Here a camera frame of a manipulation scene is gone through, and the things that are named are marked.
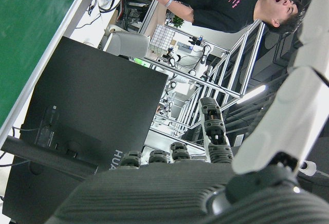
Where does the green conveyor belt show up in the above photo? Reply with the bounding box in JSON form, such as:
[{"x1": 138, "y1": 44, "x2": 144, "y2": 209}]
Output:
[{"x1": 0, "y1": 0, "x2": 89, "y2": 137}]

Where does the aluminium frame rack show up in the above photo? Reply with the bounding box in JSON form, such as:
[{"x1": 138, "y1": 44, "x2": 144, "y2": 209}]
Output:
[{"x1": 128, "y1": 20, "x2": 267, "y2": 142}]

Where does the small green plant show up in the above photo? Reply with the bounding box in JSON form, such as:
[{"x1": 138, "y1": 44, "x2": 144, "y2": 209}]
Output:
[{"x1": 171, "y1": 15, "x2": 185, "y2": 28}]

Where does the black desk cable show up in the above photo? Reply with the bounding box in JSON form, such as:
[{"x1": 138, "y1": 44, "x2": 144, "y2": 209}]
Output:
[{"x1": 86, "y1": 0, "x2": 102, "y2": 27}]

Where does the small white camera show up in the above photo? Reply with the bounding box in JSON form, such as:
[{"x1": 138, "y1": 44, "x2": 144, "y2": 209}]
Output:
[{"x1": 299, "y1": 160, "x2": 317, "y2": 176}]

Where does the ceiling light strip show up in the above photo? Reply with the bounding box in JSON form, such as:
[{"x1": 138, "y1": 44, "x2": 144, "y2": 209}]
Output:
[{"x1": 236, "y1": 84, "x2": 267, "y2": 104}]

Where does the black computer monitor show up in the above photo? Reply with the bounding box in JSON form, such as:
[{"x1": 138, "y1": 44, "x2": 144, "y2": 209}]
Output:
[{"x1": 2, "y1": 35, "x2": 169, "y2": 224}]

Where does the white grid box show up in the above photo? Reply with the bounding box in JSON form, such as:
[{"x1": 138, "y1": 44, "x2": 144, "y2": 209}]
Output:
[{"x1": 148, "y1": 24, "x2": 175, "y2": 55}]

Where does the person in black shirt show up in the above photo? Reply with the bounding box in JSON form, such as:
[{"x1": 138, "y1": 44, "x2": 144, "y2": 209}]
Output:
[{"x1": 137, "y1": 0, "x2": 305, "y2": 34}]

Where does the light grey chair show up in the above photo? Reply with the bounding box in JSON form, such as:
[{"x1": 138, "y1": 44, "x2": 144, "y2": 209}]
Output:
[{"x1": 102, "y1": 32, "x2": 150, "y2": 58}]

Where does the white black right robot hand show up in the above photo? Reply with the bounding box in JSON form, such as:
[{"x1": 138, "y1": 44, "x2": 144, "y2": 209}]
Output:
[{"x1": 46, "y1": 0, "x2": 329, "y2": 224}]

